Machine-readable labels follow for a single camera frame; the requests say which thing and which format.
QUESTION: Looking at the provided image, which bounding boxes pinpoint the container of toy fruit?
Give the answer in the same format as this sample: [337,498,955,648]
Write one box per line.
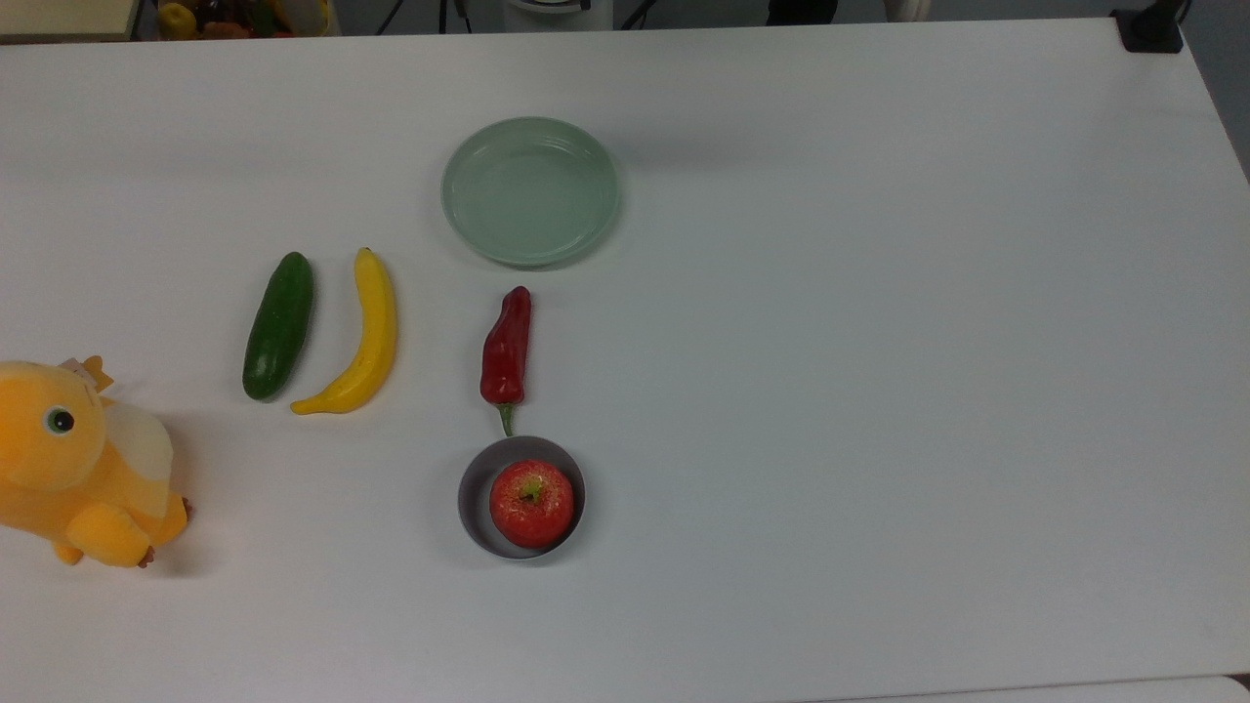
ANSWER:
[156,0,338,40]

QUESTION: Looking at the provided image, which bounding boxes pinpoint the black table clamp mount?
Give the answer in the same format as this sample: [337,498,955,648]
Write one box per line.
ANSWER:
[1111,0,1190,55]

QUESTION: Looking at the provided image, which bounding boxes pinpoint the red toy chili pepper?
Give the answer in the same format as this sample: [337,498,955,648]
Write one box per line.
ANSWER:
[479,285,533,437]

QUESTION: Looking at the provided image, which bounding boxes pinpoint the red toy apple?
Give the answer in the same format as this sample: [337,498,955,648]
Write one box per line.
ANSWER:
[489,460,575,550]

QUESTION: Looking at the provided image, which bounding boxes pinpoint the green toy cucumber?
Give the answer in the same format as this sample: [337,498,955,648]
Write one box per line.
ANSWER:
[242,251,315,401]

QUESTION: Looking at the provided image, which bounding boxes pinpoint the light wooden board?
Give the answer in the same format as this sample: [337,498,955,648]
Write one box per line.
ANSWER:
[0,0,138,42]

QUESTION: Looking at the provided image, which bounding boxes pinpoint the black tripod legs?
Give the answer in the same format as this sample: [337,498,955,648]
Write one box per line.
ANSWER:
[376,0,472,36]

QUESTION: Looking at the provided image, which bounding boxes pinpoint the yellow toy banana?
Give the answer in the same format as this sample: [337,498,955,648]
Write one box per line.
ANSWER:
[290,247,398,416]

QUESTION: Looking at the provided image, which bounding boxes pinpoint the pale green plastic plate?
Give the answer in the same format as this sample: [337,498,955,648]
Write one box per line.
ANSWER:
[440,116,622,268]

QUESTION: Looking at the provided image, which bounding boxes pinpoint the small round metal bowl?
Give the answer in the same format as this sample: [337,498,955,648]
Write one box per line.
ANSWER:
[457,435,587,561]

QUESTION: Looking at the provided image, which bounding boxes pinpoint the orange plush dinosaur toy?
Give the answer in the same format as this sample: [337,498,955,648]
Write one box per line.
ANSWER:
[0,355,192,569]

